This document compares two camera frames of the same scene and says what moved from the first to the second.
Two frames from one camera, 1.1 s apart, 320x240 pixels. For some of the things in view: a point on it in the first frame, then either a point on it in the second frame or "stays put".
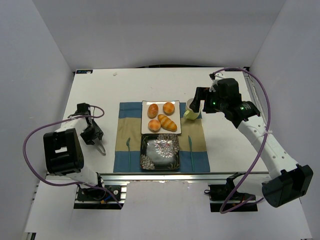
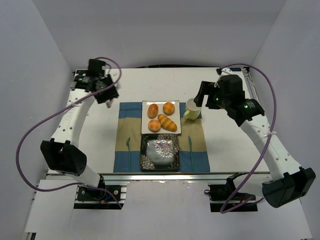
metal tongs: [100, 146] → [109, 102]
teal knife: [190, 140] stays put
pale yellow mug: [189, 113] stays put
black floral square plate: [159, 151] stays put
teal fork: [128, 144] stays put
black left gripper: [94, 135] → [105, 93]
